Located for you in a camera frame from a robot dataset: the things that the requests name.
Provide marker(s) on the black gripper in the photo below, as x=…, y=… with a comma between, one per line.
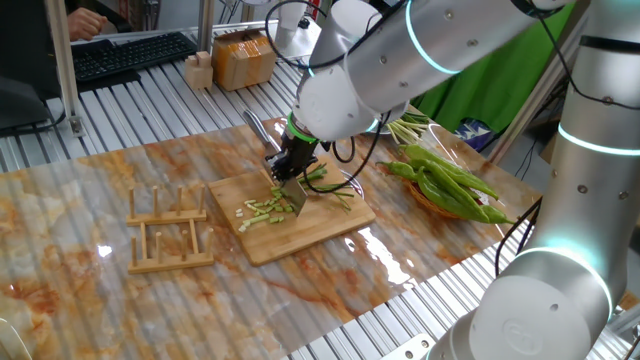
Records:
x=300, y=150

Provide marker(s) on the uncut green garlic stalks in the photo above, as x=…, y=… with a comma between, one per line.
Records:
x=314, y=175

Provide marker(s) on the steel cleaver knife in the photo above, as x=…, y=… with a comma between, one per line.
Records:
x=297, y=200

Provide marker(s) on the bamboo cutting board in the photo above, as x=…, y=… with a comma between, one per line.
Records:
x=310, y=235

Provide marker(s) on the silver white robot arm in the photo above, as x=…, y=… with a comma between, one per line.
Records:
x=330, y=105

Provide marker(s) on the long cut green garlic piece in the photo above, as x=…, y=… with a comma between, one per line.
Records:
x=258, y=219

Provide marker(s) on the bunch of green garlic stalks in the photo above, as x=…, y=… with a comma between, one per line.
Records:
x=407, y=127

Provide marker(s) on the person's bare hand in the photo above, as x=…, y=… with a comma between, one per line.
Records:
x=87, y=24

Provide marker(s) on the clear glass dish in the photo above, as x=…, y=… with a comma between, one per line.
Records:
x=357, y=185

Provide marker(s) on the grey round plate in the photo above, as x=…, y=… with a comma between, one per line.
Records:
x=380, y=132

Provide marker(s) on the long green chili pepper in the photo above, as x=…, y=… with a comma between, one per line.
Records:
x=455, y=191
x=450, y=170
x=402, y=170
x=432, y=195
x=495, y=215

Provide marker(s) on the taped cardboard box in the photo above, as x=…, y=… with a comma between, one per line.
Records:
x=245, y=62

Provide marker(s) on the woven wicker basket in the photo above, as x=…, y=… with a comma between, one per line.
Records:
x=413, y=191

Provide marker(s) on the wooden block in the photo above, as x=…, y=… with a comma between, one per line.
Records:
x=198, y=75

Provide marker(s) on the wooden peg rack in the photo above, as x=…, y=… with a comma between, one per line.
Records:
x=165, y=218

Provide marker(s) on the white cylindrical object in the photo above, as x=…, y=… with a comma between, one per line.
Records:
x=290, y=22

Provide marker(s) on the red labelled bottle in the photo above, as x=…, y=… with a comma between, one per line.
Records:
x=312, y=9

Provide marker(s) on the blue patterned bag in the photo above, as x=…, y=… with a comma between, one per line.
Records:
x=472, y=135

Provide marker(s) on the black computer keyboard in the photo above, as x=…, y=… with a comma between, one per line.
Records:
x=135, y=55

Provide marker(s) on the green cloth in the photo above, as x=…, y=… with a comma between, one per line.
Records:
x=490, y=95

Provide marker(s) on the white metal mounting plate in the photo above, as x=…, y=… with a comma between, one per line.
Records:
x=410, y=350

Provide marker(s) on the marble pattern table mat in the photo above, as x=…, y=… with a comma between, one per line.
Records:
x=100, y=310

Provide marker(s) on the open brown cardboard box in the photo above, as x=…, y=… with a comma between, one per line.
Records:
x=548, y=152

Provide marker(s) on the black computer monitor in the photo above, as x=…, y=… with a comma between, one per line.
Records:
x=20, y=100

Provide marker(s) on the aluminium frame post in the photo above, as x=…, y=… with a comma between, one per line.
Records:
x=65, y=65
x=206, y=25
x=520, y=120

